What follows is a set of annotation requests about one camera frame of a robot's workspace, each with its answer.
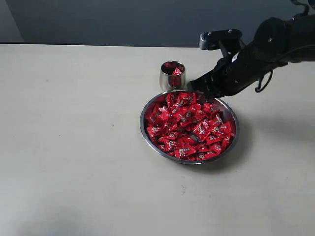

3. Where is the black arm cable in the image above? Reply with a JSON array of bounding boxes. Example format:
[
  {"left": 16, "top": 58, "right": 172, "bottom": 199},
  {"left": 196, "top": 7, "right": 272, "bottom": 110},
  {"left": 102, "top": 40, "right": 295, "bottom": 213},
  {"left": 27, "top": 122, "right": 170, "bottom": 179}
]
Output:
[{"left": 254, "top": 70, "right": 274, "bottom": 93}]

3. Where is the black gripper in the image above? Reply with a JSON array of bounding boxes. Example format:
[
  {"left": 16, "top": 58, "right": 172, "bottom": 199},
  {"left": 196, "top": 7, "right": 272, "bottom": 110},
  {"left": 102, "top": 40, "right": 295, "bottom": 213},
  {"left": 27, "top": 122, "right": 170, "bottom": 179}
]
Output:
[{"left": 187, "top": 46, "right": 273, "bottom": 100}]

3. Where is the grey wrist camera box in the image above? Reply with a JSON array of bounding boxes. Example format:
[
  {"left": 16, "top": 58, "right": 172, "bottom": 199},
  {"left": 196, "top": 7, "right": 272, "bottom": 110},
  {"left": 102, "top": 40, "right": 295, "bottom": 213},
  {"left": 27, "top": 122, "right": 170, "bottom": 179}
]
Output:
[{"left": 199, "top": 29, "right": 245, "bottom": 57}]

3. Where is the red wrapped candy front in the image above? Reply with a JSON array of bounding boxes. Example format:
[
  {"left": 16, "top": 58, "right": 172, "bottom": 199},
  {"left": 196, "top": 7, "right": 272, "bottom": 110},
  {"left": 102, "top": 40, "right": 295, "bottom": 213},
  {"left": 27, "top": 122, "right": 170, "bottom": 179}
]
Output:
[{"left": 174, "top": 144, "right": 196, "bottom": 159}]

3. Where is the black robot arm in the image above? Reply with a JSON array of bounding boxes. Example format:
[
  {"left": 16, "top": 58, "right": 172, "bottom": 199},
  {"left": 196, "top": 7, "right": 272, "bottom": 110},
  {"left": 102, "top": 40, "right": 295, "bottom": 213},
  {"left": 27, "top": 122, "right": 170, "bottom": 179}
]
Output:
[{"left": 187, "top": 0, "right": 315, "bottom": 98}]

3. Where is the stainless steel cup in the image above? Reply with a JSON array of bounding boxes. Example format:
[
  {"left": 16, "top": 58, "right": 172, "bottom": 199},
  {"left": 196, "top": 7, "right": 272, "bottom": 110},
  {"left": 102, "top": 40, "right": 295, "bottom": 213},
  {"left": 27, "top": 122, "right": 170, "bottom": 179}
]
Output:
[{"left": 159, "top": 60, "right": 186, "bottom": 91}]

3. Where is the steel bowl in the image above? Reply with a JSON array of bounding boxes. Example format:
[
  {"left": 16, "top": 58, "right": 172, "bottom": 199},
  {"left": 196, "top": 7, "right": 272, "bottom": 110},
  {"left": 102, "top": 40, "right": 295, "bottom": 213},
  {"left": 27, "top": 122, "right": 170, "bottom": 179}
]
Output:
[{"left": 140, "top": 90, "right": 239, "bottom": 165}]

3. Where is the red candy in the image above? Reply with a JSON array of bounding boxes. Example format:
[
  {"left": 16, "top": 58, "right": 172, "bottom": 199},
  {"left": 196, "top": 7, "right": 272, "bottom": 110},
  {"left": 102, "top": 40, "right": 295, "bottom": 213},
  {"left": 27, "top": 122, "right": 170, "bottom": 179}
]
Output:
[
  {"left": 214, "top": 122, "right": 232, "bottom": 138},
  {"left": 178, "top": 92, "right": 196, "bottom": 104},
  {"left": 172, "top": 67, "right": 182, "bottom": 76},
  {"left": 174, "top": 144, "right": 196, "bottom": 159},
  {"left": 146, "top": 125, "right": 162, "bottom": 138}
]

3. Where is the red wrapped candy top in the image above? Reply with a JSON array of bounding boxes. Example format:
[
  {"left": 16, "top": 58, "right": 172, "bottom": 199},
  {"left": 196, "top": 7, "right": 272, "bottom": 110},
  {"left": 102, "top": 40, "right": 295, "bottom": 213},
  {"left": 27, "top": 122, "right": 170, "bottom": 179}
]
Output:
[{"left": 178, "top": 92, "right": 196, "bottom": 104}]

